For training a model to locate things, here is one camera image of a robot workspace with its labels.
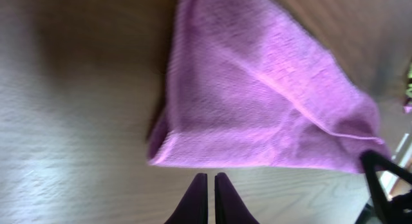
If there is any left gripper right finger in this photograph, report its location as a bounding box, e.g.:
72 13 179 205
214 173 259 224

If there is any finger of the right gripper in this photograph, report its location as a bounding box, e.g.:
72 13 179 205
363 164 394 224
360 150 411 185

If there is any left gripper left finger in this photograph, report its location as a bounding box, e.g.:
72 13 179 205
165 173 208 224

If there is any purple cloth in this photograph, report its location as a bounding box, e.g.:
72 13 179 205
148 0 390 173
403 98 412 113

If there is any green cloth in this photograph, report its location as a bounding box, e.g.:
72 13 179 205
406 65 412 98

